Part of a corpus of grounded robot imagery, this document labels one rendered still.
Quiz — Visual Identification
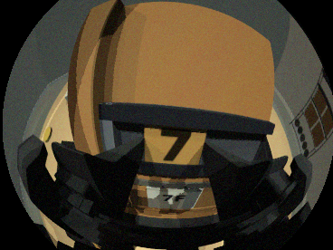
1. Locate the white paper ticket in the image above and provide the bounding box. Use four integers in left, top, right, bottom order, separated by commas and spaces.
146, 187, 204, 209

